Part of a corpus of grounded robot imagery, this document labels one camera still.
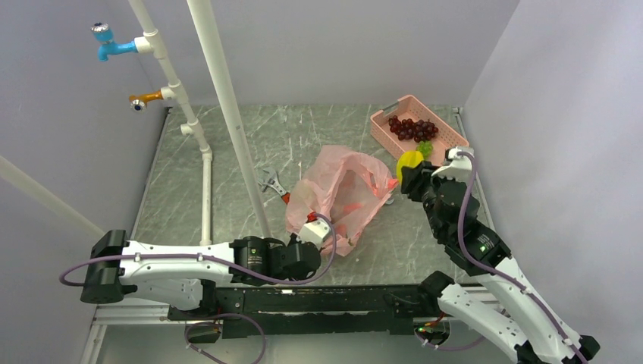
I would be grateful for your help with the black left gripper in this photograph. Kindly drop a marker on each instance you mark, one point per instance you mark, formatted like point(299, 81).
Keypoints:
point(293, 240)

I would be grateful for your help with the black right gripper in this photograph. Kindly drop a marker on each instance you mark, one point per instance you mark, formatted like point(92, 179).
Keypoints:
point(413, 178)

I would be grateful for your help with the yellow fake fruit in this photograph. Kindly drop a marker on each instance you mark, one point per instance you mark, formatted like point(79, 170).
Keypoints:
point(409, 159)

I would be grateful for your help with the green fake grapes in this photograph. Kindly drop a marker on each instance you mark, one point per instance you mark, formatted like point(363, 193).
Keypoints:
point(425, 147)

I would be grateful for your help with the purple fake grapes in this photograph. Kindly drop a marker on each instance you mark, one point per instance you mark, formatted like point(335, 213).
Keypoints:
point(407, 129)

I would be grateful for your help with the pink plastic bag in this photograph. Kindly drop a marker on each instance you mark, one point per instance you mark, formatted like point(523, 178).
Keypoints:
point(346, 186)

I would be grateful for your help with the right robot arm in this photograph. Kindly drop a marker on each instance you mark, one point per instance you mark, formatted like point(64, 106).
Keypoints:
point(527, 329)

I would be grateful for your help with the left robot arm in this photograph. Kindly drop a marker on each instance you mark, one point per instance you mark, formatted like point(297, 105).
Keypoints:
point(184, 276)

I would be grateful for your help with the pink plastic basket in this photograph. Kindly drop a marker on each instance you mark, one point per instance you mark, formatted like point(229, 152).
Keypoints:
point(410, 107)

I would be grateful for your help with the orange faucet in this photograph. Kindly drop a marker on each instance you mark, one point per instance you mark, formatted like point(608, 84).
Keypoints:
point(139, 103)

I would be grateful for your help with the blue faucet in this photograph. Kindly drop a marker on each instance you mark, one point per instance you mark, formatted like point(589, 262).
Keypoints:
point(104, 35)

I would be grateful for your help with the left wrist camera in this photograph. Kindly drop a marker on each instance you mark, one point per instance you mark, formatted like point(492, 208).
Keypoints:
point(315, 230)

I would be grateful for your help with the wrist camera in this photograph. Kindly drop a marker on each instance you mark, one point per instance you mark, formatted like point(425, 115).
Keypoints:
point(315, 230)
point(457, 166)

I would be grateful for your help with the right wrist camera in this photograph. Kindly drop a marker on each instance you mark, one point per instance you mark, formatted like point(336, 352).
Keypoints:
point(457, 166)

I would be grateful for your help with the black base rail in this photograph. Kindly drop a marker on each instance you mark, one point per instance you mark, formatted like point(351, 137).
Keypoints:
point(394, 308)

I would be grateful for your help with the red handled adjustable wrench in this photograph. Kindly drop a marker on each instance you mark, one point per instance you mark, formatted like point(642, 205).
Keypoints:
point(270, 180)

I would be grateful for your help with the white pvc pipe frame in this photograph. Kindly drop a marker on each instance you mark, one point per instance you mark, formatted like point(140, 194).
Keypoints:
point(65, 122)

